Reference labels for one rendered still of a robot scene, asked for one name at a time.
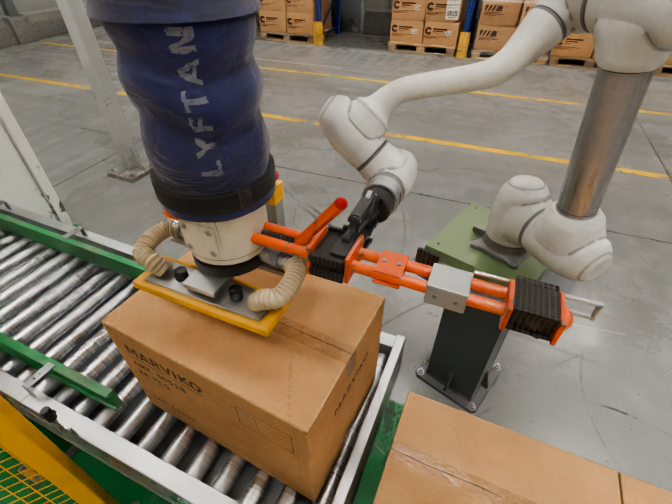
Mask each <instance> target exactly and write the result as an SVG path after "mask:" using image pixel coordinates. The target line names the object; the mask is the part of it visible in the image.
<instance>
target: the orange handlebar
mask: <svg viewBox="0 0 672 504"><path fill-rule="evenodd" d="M163 213H164V215H165V216H166V217H168V218H170V219H174V220H177V221H178V219H179V218H176V217H174V216H172V215H170V214H168V213H167V212H166V211H165V210H164V209H163ZM263 229H265V230H266V229H267V230H270V231H273V232H277V233H280V234H283V235H288V236H291V237H294V239H295V238H296V237H297V236H298V235H299V234H300V233H301V232H302V231H299V230H295V229H292V228H288V227H284V226H281V225H277V224H273V223H270V222H265V223H264V228H263ZM251 242H252V243H255V244H259V245H262V246H266V247H269V248H272V249H276V250H279V251H283V252H286V253H290V254H293V255H296V256H300V257H303V258H307V257H306V248H307V247H306V246H302V245H299V244H295V243H292V242H288V241H285V240H281V239H278V238H274V237H270V236H267V235H263V234H260V233H254V234H253V235H252V237H251ZM358 258H359V259H362V260H366V261H370V262H373V263H377V264H376V265H375V266H373V265H370V264H366V263H362V262H359V261H355V260H353V261H352V263H351V267H350V271H351V272H354V273H358V274H361V275H365V276H368V277H371V278H373V280H372V282H375V283H378V284H382V285H385V286H388V287H392V288H395V289H399V287H400V286H402V287H406V288H409V289H412V290H416V291H419V292H423V293H425V292H426V285H427V282H428V281H426V280H423V279H419V278H416V277H412V276H408V275H405V273H406V272H409V273H412V274H416V275H420V276H423V277H427V278H429V276H430V273H431V271H432V268H433V267H432V266H429V265H425V264H421V263H418V262H414V261H410V260H409V256H406V255H402V254H399V253H395V252H391V251H387V250H383V252H382V253H381V252H377V251H373V250H369V249H366V248H362V247H361V248H360V250H359V253H358ZM470 290H473V291H477V292H480V293H484V294H487V295H491V296H494V297H498V298H502V299H505V298H506V295H507V291H508V287H506V286H503V285H499V284H495V283H492V282H488V281H484V280H481V279H477V278H473V280H472V285H471V289H470ZM465 304H466V305H467V306H470V307H474V308H477V309H481V310H484V311H487V312H491V313H494V314H498V315H501V316H503V314H504V311H505V308H506V303H504V302H500V301H497V300H493V299H490V298H486V297H483V296H479V295H476V294H472V293H470V294H469V298H468V300H467V302H466V303H465ZM566 320H567V327H566V328H565V330H566V329H568V328H569V327H570V326H572V322H573V315H572V312H571V310H570V309H569V308H568V307H567V306H566Z"/></svg>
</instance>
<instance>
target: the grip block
mask: <svg viewBox="0 0 672 504"><path fill-rule="evenodd" d="M344 232H345V230H343V228H340V227H336V226H332V225H329V227H328V226H327V225H326V226H325V227H324V228H323V229H322V230H321V231H320V232H318V234H317V235H316V236H315V238H314V239H313V240H312V241H311V243H310V244H309V245H308V247H307V248H306V257H307V271H308V272H309V274H311V275H314V276H317V277H320V278H324V279H327V280H330V281H333V282H337V283H340V284H342V283H343V278H344V283H346V284H348V282H349V281H350V279H351V277H352V275H353V274H354V272H351V271H350V267H351V263H352V261H353V260H355V261H359V262H360V261H361V260H362V259H359V258H358V253H359V250H360V248H361V247H362V248H363V244H364V235H363V234H361V233H359V234H358V235H359V237H358V239H357V241H356V242H355V244H354V245H353V247H352V249H351V250H350V252H349V253H348V255H347V257H346V258H345V259H342V258H338V257H335V256H331V251H332V249H333V248H334V246H335V245H336V244H337V242H338V241H339V239H340V238H341V236H342V235H343V233H344Z"/></svg>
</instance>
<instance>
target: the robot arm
mask: <svg viewBox="0 0 672 504"><path fill-rule="evenodd" d="M571 33H574V34H583V33H588V34H593V41H594V51H595V53H594V58H595V61H596V64H597V66H598V70H597V73H596V76H595V80H594V83H593V86H592V89H591V93H590V96H589V99H588V102H587V106H586V109H585V112H584V116H583V119H582V122H581V125H580V129H579V132H578V135H577V138H576V142H575V145H574V148H573V152H572V155H571V158H570V161H569V165H568V168H567V171H566V175H565V178H564V181H563V184H562V188H561V191H560V194H559V197H558V200H556V201H554V202H553V201H552V200H551V199H550V198H549V197H550V191H549V189H548V187H547V185H546V184H545V183H544V182H543V181H542V180H540V179H539V178H537V177H534V176H530V175H518V176H515V177H513V178H511V179H510V180H509V181H507V182H506V183H505V184H504V185H503V186H502V187H501V189H500V190H499V191H498V193H497V195H496V197H495V199H494V201H493V204H492V207H491V210H490V214H489V218H488V223H487V227H486V226H483V225H479V224H475V225H474V227H473V229H472V230H473V231H474V232H475V233H477V234H478V235H479V236H481V237H479V238H478V239H476V240H473V241H472V242H471V244H470V247H471V248H473V249H476V250H479V251H481V252H483V253H485V254H487V255H489V256H491V257H492V258H494V259H496V260H498V261H500V262H502V263H504V264H505V265H507V266H508V267H509V268H510V269H514V270H516V269H518V267H519V265H520V264H521V263H522V262H523V261H524V260H525V259H526V258H527V257H529V256H530V255H532V256H533V257H534V258H535V259H537V260H538V261H539V262H540V263H542V264H543V265H544V266H546V267H547V268H549V269H550V270H552V271H553V272H555V273H557V274H558V275H561V276H563V277H566V278H569V279H572V280H576V281H579V280H582V281H588V280H592V279H594V278H596V277H597V276H599V275H600V274H602V273H603V272H604V271H605V270H606V269H607V268H608V267H609V266H610V264H611V262H612V257H613V249H612V245H611V242H610V241H609V240H607V239H606V236H607V235H606V217H605V215H604V213H603V212H602V210H601V209H600V206H601V203H602V201H603V198H604V196H605V193H606V191H607V188H608V186H609V183H610V181H611V178H612V176H613V173H614V171H615V168H616V166H617V163H618V161H619V158H620V156H621V153H622V151H623V148H624V146H625V143H626V141H627V139H628V137H629V134H630V132H631V129H632V127H633V124H634V122H635V119H636V117H637V114H638V112H639V109H640V107H641V104H642V102H643V99H644V97H645V94H646V92H647V89H648V87H649V84H650V82H651V79H652V77H653V74H654V71H655V70H656V69H658V68H659V67H660V66H662V65H663V64H664V63H665V62H666V61H667V60H668V59H669V58H670V56H671V55H672V0H538V2H537V3H536V4H535V5H534V7H533V8H532V9H531V10H530V11H529V12H528V14H527V15H526V17H525V18H524V19H523V21H522V22H521V24H520V25H519V27H518V28H517V29H516V31H515V32H514V34H513V35H512V36H511V38H510V39H509V40H508V42H507V43H506V44H505V45H504V47H503V48H502V49H501V50H500V51H499V52H498V53H496V54H495V55H494V56H492V57H490V58H489V59H486V60H484V61H481V62H478V63H474V64H469V65H464V66H458V67H453V68H447V69H442V70H436V71H431V72H425V73H420V74H414V75H410V76H406V77H402V78H399V79H396V80H394V81H392V82H390V83H388V84H386V85H385V86H383V87H382V88H380V89H379V90H378V91H376V92H375V93H373V94H372V95H370V96H368V97H358V98H357V99H356V100H350V99H349V98H348V97H347V96H343V95H335V96H331V97H330V98H329V99H328V100H327V102H326V103H325V104H324V106H323V107H322V109H321V111H320V113H319V115H318V120H319V124H320V127H321V129H322V131H323V133H324V135H325V136H326V138H327V139H328V141H329V142H330V144H331V145H332V147H333V148H334V149H335V150H336V151H337V152H338V153H339V154H340V155H341V156H342V157H343V158H344V159H345V160H346V161H347V162H348V163H350V164H351V165H352V166H353V167H355V168H356V169H357V170H358V171H359V172H360V174H361V175H362V176H363V178H364V179H365V181H366V182H367V185H366V186H365V187H364V189H363V191H362V197H361V198H360V200H359V202H358V203H357V205H356V206H355V208H354V209H353V211H352V212H351V214H350V215H349V217H348V222H350V223H349V224H348V225H345V224H344V225H343V230H345V232H344V233H343V235H342V236H341V238H340V239H339V241H338V242H337V244H336V245H335V246H334V248H333V249H332V251H331V256H335V257H338V258H342V259H345V258H346V257H347V255H348V253H349V252H350V250H351V249H352V247H353V245H354V244H355V242H356V241H357V239H358V237H359V235H358V234H359V233H361V234H363V235H364V244H363V248H366V249H367V248H368V246H369V245H370V244H371V243H372V241H373V238H372V237H370V236H371V234H372V232H373V230H374V228H376V226H377V224H379V223H382V222H384V221H385V220H387V219H388V217H389V215H390V214H392V213H394V212H395V211H396V209H397V207H398V206H399V204H400V202H401V201H402V199H403V198H404V197H406V196H407V194H408V193H409V192H410V190H411V188H412V187H413V185H414V182H415V180H416V176H417V171H418V164H417V160H416V158H415V156H414V155H413V154H412V153H411V152H409V151H408V150H405V149H400V148H397V147H395V146H393V145H392V144H391V143H390V142H389V141H387V140H386V138H385V137H384V134H385V131H386V130H387V129H388V125H387V124H388V118H389V115H390V114H391V112H392V111H393V110H394V109H395V108H396V107H397V106H398V105H400V104H402V103H404V102H407V101H410V100H415V99H422V98H429V97H437V96H445V95H452V94H460V93H467V92H474V91H479V90H484V89H488V88H491V87H494V86H496V85H499V84H501V83H503V82H505V81H507V80H508V79H510V78H512V77H513V76H515V75H516V74H518V73H519V72H520V71H522V70H523V69H524V68H526V67H527V66H528V65H530V64H531V63H532V62H534V61H535V60H537V59H538V58H539V57H541V56H542V55H543V54H545V53H546V52H548V51H549V50H551V49H552V48H554V47H555V46H557V45H558V44H559V43H560V42H562V41H563V40H564V39H565V38H566V37H568V36H569V35H570V34H571ZM354 216H356V217H354ZM356 233H357V234H356Z"/></svg>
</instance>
